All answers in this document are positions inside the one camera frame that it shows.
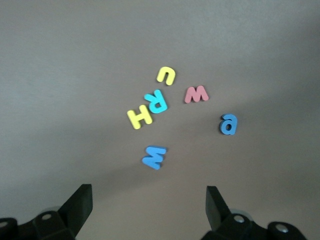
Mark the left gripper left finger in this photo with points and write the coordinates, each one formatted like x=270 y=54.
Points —
x=83 y=200

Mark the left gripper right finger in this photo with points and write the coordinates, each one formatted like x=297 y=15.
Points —
x=213 y=202

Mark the blue foam capital M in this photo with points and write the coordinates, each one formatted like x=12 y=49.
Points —
x=156 y=150

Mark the yellow foam letter H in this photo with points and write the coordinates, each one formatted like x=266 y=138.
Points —
x=140 y=117

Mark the pink foam letter w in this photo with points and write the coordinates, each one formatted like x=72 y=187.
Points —
x=191 y=93

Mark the yellow foam letter u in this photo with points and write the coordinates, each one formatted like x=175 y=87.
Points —
x=166 y=69

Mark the blue foam letter a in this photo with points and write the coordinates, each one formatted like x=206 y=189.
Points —
x=235 y=123

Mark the cyan foam letter R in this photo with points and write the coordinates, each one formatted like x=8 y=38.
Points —
x=162 y=100

